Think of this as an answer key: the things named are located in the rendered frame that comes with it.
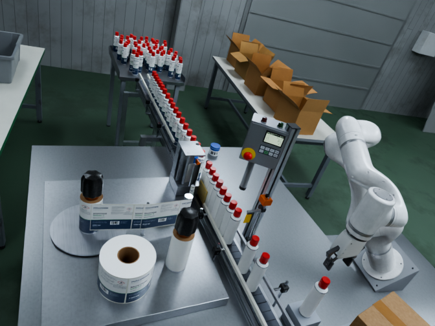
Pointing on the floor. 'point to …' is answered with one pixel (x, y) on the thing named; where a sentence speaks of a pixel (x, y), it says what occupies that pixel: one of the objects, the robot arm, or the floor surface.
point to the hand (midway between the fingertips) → (336, 263)
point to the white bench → (17, 97)
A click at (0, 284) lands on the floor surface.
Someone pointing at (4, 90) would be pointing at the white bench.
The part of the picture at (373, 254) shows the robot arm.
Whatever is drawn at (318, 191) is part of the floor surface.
